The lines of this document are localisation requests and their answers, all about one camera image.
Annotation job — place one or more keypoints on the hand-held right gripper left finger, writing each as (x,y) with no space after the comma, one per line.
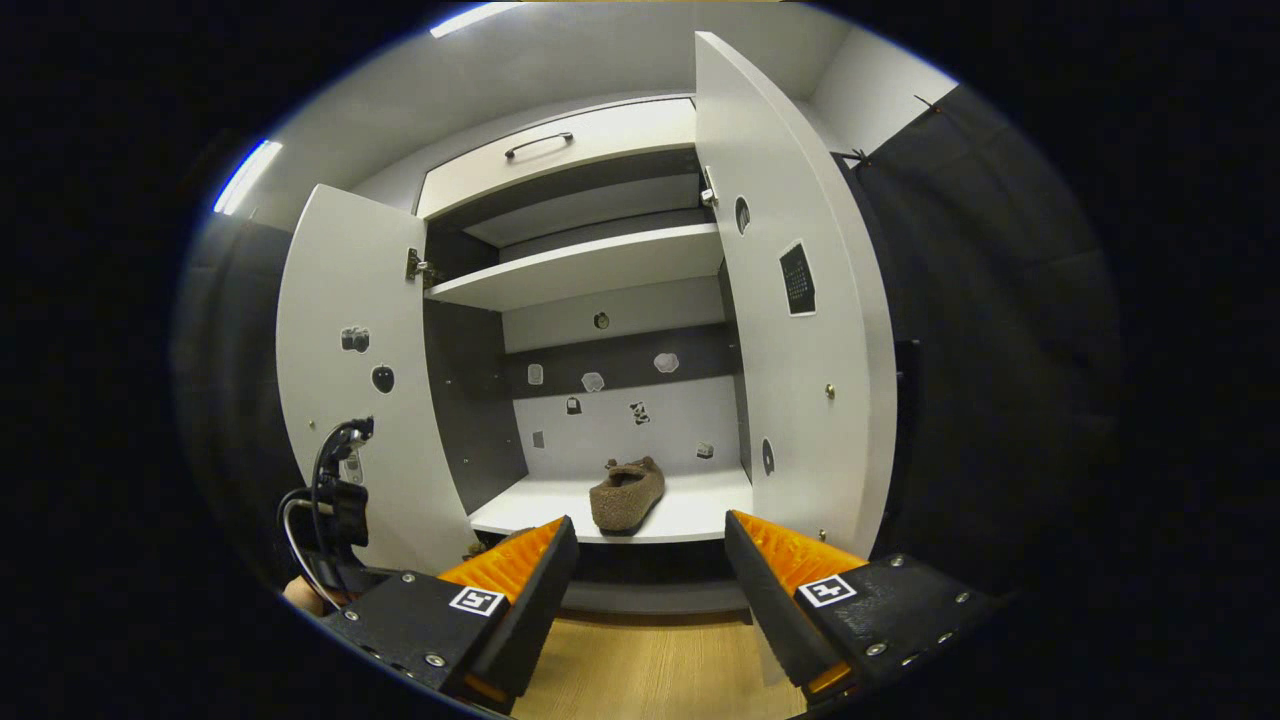
(530,600)

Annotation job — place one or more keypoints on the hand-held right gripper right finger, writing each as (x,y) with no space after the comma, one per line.
(770,600)

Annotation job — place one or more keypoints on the brown fuzzy shoe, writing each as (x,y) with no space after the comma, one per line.
(625,500)

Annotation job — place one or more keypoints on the white shoe cabinet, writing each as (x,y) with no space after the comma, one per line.
(685,420)

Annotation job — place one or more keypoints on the white cabinet door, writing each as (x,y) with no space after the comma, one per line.
(340,280)
(790,400)

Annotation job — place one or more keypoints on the white cabinet shelf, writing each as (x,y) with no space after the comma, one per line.
(580,270)
(700,505)

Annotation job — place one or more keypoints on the white cabinet drawer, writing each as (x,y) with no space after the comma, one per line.
(600,150)

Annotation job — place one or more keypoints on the ceiling light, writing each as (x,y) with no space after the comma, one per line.
(248,177)
(472,18)

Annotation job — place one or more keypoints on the small backdrop clip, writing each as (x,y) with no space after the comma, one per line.
(860,157)
(930,105)

